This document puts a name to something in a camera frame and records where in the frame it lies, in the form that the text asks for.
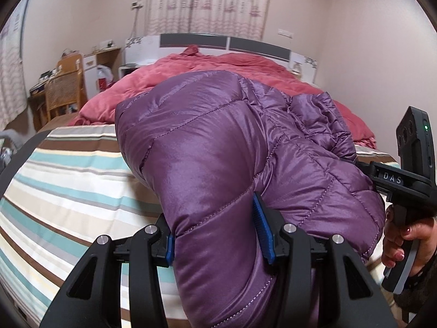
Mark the wooden desk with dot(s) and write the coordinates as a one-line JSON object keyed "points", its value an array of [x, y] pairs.
{"points": [[37, 104]]}

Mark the striped bed sheet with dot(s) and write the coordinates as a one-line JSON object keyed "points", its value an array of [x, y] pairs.
{"points": [[70, 186]]}

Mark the black camera box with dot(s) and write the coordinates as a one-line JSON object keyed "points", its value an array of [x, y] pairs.
{"points": [[415, 143]]}

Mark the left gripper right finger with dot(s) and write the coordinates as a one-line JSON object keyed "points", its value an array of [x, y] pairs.
{"points": [[316, 276]]}

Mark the white grey headboard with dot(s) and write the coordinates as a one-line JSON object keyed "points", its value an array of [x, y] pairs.
{"points": [[146, 50]]}

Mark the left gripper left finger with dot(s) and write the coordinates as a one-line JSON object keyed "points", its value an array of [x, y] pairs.
{"points": [[91, 294]]}

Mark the purple down jacket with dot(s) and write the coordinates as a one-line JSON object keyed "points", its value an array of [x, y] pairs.
{"points": [[205, 142]]}

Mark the right hand red nails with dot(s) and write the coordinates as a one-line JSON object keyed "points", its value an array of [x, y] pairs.
{"points": [[394, 237]]}

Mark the left side curtain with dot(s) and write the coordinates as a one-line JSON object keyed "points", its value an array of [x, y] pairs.
{"points": [[13, 91]]}

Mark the white bedside cabinet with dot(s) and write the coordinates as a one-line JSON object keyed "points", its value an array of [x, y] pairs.
{"points": [[99, 70]]}

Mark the wall socket strip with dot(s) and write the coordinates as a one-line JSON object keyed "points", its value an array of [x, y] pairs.
{"points": [[285, 33]]}

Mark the window curtain behind bed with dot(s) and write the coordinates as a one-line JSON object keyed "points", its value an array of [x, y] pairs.
{"points": [[239, 18]]}

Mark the wooden chair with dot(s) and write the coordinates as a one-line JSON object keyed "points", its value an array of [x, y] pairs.
{"points": [[64, 92]]}

